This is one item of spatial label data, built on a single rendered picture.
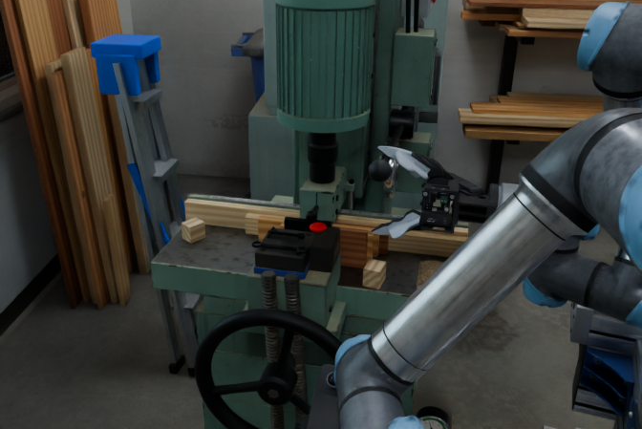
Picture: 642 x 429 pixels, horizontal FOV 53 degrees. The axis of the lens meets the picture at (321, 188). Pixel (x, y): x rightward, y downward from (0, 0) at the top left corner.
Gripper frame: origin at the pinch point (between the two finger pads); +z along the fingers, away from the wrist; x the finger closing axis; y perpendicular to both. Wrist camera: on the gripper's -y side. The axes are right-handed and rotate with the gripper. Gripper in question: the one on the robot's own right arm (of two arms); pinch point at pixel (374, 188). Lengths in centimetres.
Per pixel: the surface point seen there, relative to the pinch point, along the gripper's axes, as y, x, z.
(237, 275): -1.4, 20.6, 24.8
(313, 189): -12.2, 5.7, 13.0
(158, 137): -87, 20, 82
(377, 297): -1.5, 21.2, -1.9
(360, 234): -8.0, 12.1, 2.8
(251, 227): -16.7, 17.3, 27.0
